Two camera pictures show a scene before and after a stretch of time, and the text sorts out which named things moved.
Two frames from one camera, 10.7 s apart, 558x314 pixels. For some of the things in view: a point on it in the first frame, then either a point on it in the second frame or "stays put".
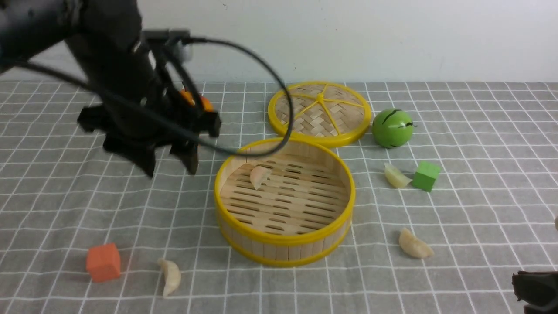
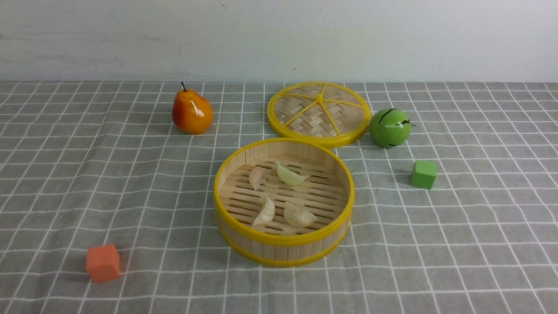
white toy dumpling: (172, 276) to (268, 212)
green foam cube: (426, 174) stays put
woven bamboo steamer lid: (333, 114) stays put
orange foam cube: (103, 262) stays put
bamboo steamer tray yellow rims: (291, 207) stays put
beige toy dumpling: (413, 246) to (297, 217)
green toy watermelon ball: (392, 128) stays put
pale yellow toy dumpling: (394, 178) to (289, 177)
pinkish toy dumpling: (258, 174) stays put
